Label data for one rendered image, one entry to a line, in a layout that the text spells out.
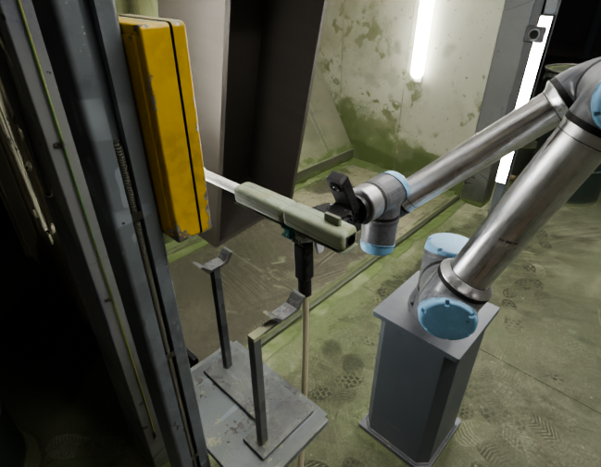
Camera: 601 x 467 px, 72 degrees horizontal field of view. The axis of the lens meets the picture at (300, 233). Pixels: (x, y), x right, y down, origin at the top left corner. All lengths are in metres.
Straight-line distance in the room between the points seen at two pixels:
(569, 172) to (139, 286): 0.83
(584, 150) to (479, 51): 2.45
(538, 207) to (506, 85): 2.36
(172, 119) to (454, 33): 3.06
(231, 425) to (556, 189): 0.84
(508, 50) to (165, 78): 2.97
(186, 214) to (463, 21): 3.04
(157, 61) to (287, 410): 0.73
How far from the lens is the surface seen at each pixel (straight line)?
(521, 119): 1.12
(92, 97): 0.50
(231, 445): 0.94
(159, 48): 0.49
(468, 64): 3.42
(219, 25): 1.59
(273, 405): 0.98
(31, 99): 1.01
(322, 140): 3.85
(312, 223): 0.77
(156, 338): 0.67
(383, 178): 1.03
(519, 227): 1.05
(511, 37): 3.31
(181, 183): 0.53
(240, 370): 1.04
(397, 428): 1.76
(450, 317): 1.15
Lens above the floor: 1.59
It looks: 32 degrees down
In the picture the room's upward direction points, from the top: straight up
